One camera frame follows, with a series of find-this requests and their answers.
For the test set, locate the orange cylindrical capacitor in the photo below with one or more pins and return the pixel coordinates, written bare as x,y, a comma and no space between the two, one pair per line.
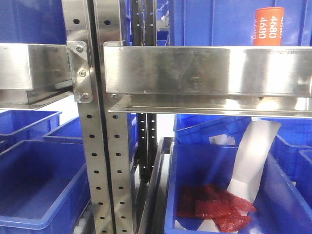
268,26

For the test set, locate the blue bin behind right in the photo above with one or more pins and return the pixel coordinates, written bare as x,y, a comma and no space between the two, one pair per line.
210,129

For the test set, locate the red plastic bags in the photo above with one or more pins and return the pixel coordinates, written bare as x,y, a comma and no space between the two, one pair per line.
210,202

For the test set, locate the large blue bin upper right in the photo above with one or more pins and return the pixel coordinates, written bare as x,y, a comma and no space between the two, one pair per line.
231,22

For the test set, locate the white paper sheet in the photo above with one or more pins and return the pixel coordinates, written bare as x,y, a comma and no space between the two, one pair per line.
250,158

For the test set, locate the empty blue bin lower left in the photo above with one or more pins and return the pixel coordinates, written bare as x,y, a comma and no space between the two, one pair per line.
43,187

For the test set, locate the blue bin behind left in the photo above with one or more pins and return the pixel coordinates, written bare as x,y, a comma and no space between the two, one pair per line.
17,125

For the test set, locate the blue bin with red bags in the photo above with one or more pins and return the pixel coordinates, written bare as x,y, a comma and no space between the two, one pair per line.
280,209

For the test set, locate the blue bin upper left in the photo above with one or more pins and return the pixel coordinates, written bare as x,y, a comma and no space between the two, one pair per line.
32,21

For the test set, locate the perforated steel upright post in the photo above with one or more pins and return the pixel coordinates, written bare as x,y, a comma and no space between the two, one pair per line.
89,25

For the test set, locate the black perforated rear post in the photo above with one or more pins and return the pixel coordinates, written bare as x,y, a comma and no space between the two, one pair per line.
143,16

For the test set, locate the steel shelf front rail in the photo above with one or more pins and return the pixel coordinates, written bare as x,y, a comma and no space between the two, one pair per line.
273,81

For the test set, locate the steel shelf rail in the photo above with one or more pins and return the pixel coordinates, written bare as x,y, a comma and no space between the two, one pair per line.
33,75
273,81

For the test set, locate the left steel shelf rail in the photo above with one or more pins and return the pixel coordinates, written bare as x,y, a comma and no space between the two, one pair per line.
33,75

